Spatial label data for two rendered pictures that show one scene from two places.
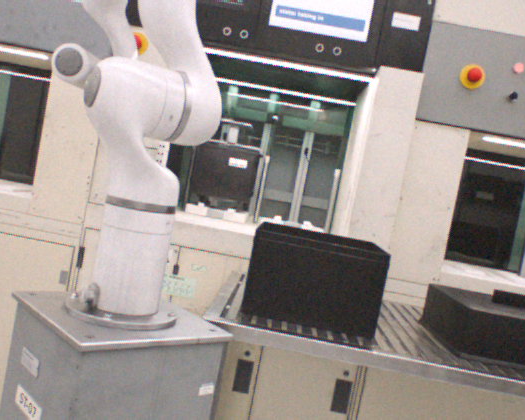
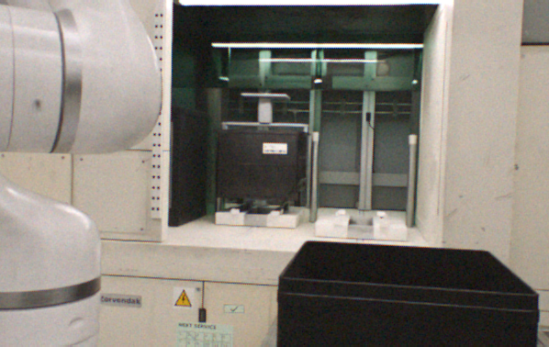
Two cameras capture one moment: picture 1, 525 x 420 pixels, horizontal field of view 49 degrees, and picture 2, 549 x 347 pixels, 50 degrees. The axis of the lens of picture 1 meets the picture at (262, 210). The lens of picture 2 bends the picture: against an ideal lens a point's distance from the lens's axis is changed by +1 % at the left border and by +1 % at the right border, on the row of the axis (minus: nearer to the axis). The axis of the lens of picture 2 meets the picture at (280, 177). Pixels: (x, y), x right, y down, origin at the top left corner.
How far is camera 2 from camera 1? 51 cm
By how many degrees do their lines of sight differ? 6
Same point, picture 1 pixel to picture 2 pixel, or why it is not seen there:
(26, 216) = not seen: outside the picture
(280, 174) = (340, 151)
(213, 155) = (240, 143)
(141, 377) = not seen: outside the picture
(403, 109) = (499, 31)
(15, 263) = not seen: outside the picture
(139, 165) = not seen: outside the picture
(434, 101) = (546, 11)
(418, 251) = not seen: outside the picture
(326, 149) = (394, 110)
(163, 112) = (16, 97)
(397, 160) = (502, 110)
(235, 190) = (277, 185)
